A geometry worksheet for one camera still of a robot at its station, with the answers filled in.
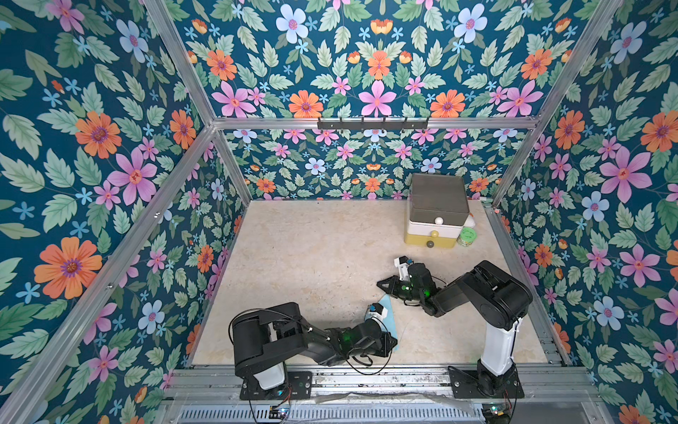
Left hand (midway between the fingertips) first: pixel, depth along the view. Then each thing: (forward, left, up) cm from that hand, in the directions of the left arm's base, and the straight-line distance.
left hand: (400, 348), depth 80 cm
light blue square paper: (+9, +2, 0) cm, 9 cm away
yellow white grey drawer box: (+38, -18, +21) cm, 47 cm away
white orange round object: (+46, -38, +4) cm, 59 cm away
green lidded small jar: (+37, -33, +5) cm, 50 cm away
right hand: (+21, +3, -1) cm, 21 cm away
